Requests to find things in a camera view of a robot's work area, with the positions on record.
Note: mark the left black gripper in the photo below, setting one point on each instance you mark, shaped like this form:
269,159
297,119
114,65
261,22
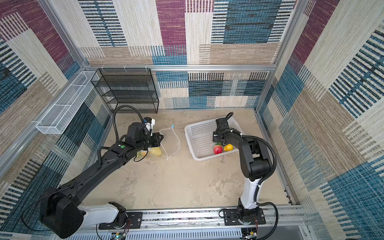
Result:
157,141

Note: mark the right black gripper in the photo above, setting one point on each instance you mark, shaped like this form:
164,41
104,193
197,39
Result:
215,137

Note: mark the clear zip top bag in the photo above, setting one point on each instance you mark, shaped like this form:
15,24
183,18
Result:
170,145

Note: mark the white plastic basket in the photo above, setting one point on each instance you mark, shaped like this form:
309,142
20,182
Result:
199,137

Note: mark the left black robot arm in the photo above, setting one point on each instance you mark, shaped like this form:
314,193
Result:
60,208

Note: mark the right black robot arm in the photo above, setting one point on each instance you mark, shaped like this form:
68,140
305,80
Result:
258,162

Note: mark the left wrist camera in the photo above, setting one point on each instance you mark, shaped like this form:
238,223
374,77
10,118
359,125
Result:
150,123

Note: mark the black wire shelf rack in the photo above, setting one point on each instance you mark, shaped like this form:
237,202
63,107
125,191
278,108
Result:
132,86

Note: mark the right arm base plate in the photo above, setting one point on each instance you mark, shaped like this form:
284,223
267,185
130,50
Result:
237,217

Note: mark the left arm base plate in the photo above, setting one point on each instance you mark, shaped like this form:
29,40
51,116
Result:
128,220

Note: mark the aluminium rail frame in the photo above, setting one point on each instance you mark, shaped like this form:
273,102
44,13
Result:
207,224

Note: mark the white wire mesh tray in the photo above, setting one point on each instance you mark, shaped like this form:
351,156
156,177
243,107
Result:
59,116

